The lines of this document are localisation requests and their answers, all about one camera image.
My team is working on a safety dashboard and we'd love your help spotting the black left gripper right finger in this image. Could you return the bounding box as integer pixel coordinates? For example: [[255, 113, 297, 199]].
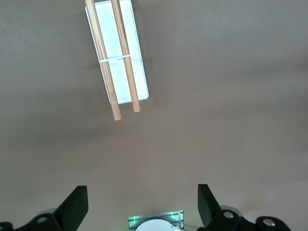
[[197, 184, 292, 231]]

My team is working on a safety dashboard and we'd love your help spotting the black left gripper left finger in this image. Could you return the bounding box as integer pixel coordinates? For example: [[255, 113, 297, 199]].
[[0, 185, 89, 231]]

